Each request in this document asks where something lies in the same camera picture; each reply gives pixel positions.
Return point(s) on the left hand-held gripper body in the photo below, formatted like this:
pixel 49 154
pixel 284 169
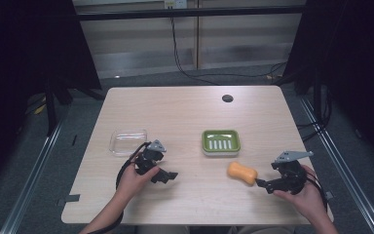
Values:
pixel 146 161

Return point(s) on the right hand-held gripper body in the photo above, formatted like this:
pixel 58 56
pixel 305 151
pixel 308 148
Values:
pixel 292 175

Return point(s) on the orange soap bar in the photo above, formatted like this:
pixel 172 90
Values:
pixel 242 173

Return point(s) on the person's left hand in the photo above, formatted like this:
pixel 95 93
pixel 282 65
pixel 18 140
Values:
pixel 131 182

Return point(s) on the person's right hand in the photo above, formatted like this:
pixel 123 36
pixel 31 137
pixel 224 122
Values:
pixel 310 200

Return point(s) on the clear plastic box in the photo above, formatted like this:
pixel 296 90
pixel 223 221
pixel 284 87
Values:
pixel 128 142

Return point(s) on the green soap dish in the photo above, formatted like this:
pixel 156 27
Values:
pixel 221 143

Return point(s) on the black table grommet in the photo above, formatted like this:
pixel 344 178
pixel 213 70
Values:
pixel 227 98

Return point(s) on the black stand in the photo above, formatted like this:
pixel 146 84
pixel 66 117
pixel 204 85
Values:
pixel 52 107

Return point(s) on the yellow floor tape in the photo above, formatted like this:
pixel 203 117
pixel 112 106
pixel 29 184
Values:
pixel 40 109

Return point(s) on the dark curtain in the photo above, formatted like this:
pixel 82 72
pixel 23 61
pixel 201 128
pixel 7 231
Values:
pixel 354 65
pixel 19 65

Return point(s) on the black horizontal bar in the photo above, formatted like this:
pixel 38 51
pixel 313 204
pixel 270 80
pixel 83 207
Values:
pixel 188 13

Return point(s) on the grey table bracket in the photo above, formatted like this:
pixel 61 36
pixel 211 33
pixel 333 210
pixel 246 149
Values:
pixel 329 195
pixel 68 199

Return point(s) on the metal floor rail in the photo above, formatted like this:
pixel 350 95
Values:
pixel 344 165
pixel 29 185

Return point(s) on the white wall socket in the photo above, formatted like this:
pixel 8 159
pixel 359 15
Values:
pixel 175 3

